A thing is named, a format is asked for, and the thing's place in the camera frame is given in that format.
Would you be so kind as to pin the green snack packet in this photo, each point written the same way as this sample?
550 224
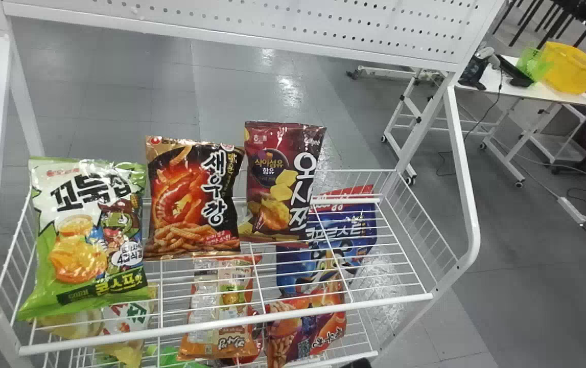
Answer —
88 230

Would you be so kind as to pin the purple snack packet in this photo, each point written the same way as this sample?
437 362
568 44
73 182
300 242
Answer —
303 322

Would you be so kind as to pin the white power strip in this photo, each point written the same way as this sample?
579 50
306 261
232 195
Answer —
571 210

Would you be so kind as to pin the black snack packet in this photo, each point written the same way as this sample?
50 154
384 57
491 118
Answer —
190 199

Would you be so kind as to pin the orange snack packet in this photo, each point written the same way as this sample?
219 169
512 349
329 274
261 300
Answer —
221 306

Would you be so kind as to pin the white side table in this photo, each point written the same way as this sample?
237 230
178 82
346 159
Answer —
538 102

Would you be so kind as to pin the green basket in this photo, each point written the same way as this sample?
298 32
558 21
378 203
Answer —
533 64

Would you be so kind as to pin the yellow basket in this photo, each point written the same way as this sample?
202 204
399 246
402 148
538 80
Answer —
571 66

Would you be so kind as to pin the yellow snack packet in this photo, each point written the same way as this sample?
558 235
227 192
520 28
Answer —
119 327

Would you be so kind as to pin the maroon snack packet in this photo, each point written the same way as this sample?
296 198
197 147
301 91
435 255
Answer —
277 179

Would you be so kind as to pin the blue cereal bag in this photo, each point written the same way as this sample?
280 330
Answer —
338 240

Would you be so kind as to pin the hand scanner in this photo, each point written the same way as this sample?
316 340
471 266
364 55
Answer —
479 66

